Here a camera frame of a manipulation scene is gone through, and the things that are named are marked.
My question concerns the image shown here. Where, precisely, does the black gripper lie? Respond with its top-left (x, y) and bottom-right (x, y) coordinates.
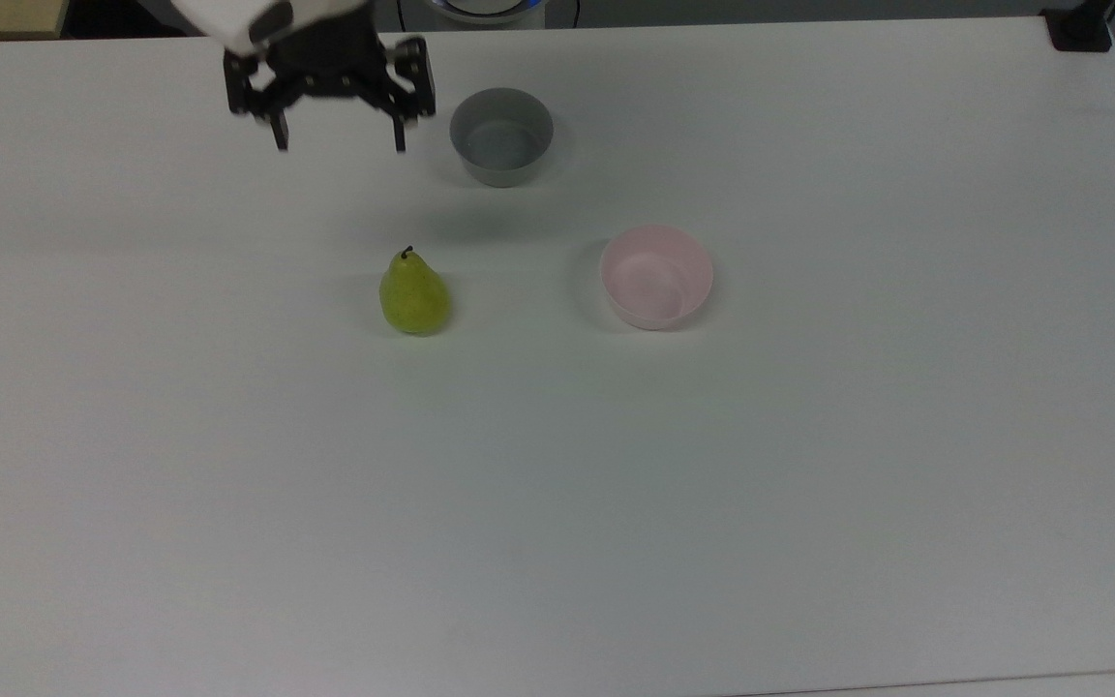
top-left (223, 12), bottom-right (438, 154)

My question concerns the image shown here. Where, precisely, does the green pear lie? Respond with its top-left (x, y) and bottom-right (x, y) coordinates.
top-left (379, 245), bottom-right (452, 337)

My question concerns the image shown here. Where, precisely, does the grey plastic bowl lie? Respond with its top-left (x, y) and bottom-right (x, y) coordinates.
top-left (449, 87), bottom-right (555, 188)

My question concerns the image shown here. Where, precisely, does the pink plastic bowl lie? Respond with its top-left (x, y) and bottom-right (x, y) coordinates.
top-left (599, 225), bottom-right (714, 331)

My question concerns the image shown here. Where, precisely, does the black table clamp mount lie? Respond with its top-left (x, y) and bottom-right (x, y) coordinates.
top-left (1041, 0), bottom-right (1115, 53)

